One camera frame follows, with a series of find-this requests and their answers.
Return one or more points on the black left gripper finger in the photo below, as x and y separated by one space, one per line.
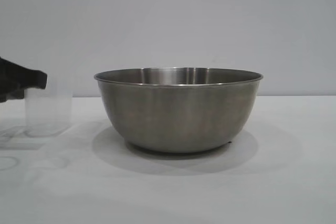
9 96
18 77

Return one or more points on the clear plastic measuring cup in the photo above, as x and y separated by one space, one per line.
50 111

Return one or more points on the stainless steel mixing bowl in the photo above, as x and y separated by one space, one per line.
178 113

